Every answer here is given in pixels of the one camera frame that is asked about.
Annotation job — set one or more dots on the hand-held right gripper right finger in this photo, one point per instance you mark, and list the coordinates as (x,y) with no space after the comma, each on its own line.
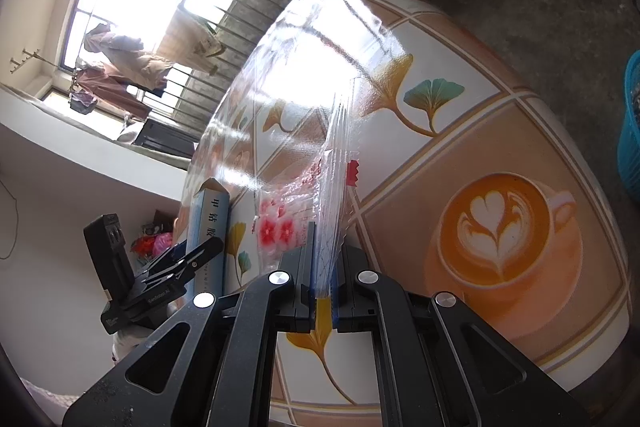
(345,297)

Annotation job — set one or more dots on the metal balcony railing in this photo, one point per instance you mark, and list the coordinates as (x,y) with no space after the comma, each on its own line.
(220,32)

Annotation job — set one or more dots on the blue plastic basket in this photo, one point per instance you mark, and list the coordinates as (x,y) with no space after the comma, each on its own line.
(631,132)

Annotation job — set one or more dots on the light blue book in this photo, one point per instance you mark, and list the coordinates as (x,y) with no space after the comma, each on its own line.
(210,217)

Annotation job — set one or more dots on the black chair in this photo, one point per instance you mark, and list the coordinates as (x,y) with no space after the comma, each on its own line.
(165,137)

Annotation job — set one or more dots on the wall coat hook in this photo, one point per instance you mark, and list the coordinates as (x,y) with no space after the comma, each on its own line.
(25,59)

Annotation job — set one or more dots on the clear flower print bag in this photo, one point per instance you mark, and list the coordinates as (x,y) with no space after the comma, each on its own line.
(300,187)

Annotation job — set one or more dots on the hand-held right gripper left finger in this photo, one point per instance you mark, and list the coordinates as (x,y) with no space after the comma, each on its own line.
(302,292)

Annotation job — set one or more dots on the beige hanging cloth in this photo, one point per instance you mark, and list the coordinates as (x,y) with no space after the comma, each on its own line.
(192,44)

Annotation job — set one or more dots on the pink hanging garment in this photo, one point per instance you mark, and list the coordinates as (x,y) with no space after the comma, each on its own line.
(107,89)

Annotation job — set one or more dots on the round table with printed cover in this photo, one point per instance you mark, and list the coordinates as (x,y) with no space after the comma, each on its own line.
(450,117)

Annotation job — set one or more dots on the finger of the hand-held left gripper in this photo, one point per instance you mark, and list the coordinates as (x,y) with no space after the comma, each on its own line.
(192,257)

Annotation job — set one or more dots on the brown hanging jacket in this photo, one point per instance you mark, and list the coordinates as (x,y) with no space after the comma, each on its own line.
(142,62)

